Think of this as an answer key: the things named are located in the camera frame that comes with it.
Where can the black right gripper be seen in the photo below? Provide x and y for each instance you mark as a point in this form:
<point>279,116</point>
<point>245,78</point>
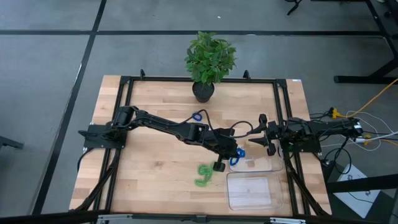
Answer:
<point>271,132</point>

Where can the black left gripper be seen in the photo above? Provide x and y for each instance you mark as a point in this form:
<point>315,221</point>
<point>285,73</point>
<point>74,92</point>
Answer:
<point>228,143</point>

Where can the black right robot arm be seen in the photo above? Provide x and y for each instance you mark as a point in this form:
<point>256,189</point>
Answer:
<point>311,130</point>

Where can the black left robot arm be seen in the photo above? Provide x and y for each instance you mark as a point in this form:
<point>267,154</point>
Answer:
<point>161,124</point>

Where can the clear plastic bin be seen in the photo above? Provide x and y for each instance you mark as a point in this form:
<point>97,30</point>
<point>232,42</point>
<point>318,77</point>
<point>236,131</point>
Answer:
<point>267,202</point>
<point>264,163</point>

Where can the green potted plant black pot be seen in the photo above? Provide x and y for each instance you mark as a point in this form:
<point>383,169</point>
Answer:
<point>210,59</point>

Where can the black floor beam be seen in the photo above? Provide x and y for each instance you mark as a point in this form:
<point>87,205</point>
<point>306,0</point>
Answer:
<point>357,185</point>

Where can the white cardboard box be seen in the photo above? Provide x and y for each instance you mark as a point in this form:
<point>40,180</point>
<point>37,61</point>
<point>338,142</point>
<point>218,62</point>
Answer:
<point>357,202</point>

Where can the black chair foot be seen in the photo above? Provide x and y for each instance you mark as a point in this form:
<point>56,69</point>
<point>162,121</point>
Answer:
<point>293,8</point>

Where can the black stand foot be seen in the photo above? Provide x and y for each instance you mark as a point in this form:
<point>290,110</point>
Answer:
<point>9,143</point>

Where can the black aluminium table frame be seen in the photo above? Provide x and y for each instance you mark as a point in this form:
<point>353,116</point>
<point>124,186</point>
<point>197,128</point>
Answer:
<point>155,78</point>

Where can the black table leg frame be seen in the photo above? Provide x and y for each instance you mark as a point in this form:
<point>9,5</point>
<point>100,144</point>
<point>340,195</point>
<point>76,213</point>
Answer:
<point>373,74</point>

